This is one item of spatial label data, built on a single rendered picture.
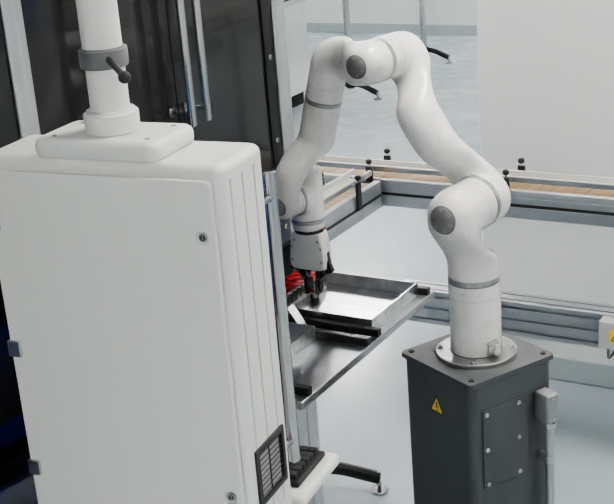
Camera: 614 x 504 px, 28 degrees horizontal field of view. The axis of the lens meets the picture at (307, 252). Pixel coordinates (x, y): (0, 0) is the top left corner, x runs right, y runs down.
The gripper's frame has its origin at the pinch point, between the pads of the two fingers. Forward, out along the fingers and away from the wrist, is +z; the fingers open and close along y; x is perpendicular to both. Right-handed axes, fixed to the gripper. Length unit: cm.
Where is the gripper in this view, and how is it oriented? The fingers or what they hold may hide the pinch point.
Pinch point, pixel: (314, 285)
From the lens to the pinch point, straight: 322.5
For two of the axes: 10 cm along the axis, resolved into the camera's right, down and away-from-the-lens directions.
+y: 8.6, 1.1, -5.0
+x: 5.0, -3.3, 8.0
